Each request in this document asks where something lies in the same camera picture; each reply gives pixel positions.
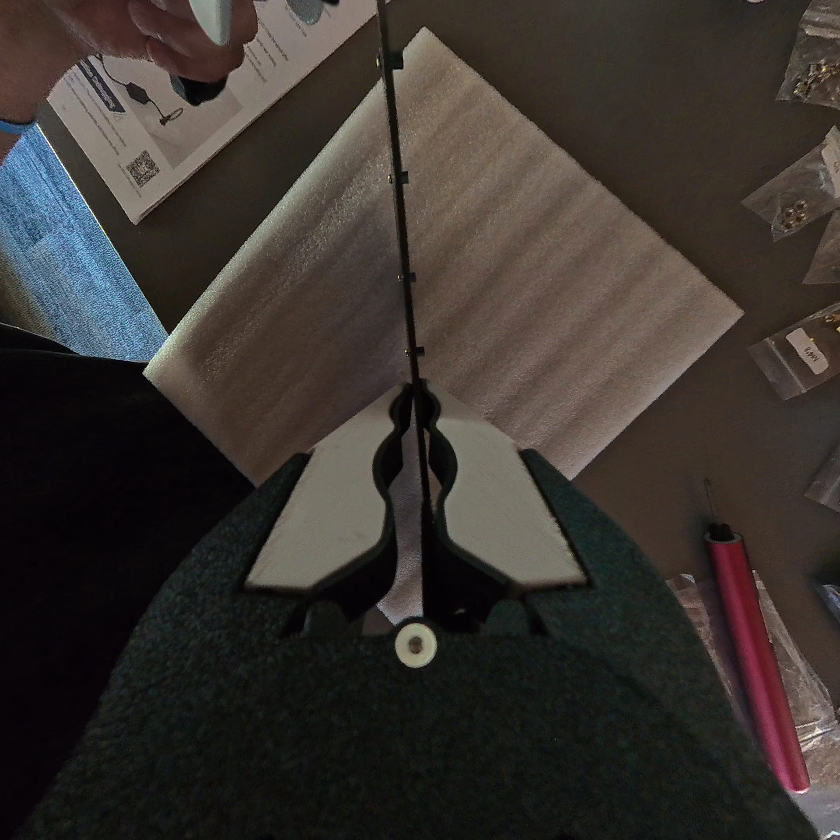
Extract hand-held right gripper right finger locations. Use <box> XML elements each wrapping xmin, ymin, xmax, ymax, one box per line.
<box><xmin>420</xmin><ymin>384</ymin><xmax>588</xmax><ymax>621</ymax></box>

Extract printed instruction leaflet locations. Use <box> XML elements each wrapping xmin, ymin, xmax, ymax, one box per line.
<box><xmin>46</xmin><ymin>0</ymin><xmax>382</xmax><ymax>225</ymax></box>

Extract scattered small screw bags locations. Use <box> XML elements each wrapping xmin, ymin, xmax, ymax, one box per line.
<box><xmin>740</xmin><ymin>0</ymin><xmax>840</xmax><ymax>514</ymax></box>

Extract black metal chassis plate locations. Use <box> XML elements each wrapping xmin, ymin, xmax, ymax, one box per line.
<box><xmin>375</xmin><ymin>0</ymin><xmax>437</xmax><ymax>618</ymax></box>

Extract person's left hand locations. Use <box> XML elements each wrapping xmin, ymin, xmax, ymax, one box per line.
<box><xmin>39</xmin><ymin>0</ymin><xmax>260</xmax><ymax>85</ymax></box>

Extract white foam sheet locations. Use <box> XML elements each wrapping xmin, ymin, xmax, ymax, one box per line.
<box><xmin>143</xmin><ymin>26</ymin><xmax>744</xmax><ymax>483</ymax></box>

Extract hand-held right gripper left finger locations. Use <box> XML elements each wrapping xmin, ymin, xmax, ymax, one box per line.
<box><xmin>244</xmin><ymin>384</ymin><xmax>417</xmax><ymax>621</ymax></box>

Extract large clear plastic bag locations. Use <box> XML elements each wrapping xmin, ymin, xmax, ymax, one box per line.
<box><xmin>666</xmin><ymin>571</ymin><xmax>840</xmax><ymax>840</ymax></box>

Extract pink screwdriver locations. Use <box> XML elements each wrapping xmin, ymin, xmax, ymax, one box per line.
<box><xmin>702</xmin><ymin>479</ymin><xmax>811</xmax><ymax>795</ymax></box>

